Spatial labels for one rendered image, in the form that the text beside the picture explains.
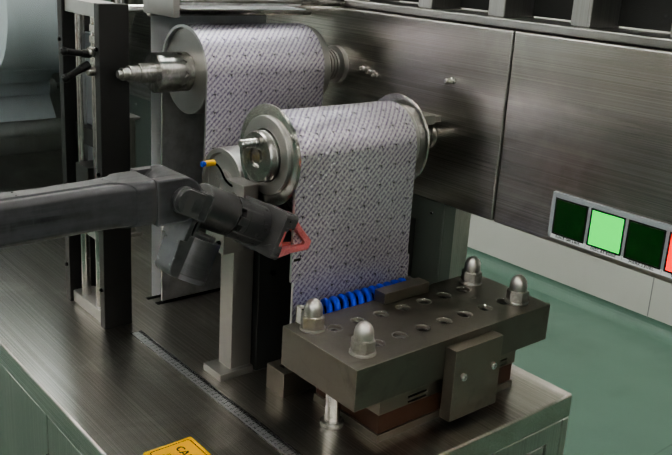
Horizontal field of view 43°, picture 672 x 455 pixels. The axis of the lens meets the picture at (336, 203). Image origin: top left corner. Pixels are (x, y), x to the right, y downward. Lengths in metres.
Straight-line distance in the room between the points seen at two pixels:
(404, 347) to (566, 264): 3.11
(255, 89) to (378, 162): 0.26
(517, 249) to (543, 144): 3.13
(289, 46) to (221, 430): 0.64
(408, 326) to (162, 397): 0.37
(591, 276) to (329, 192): 3.02
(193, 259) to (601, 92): 0.60
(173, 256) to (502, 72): 0.57
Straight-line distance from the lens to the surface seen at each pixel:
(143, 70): 1.38
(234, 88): 1.39
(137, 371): 1.37
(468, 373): 1.24
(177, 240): 1.10
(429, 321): 1.26
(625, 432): 3.21
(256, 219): 1.14
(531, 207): 1.32
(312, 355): 1.17
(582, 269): 4.20
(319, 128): 1.22
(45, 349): 1.46
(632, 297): 4.08
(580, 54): 1.25
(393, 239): 1.36
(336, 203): 1.25
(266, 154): 1.20
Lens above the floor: 1.54
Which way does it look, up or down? 16 degrees down
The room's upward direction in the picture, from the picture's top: 3 degrees clockwise
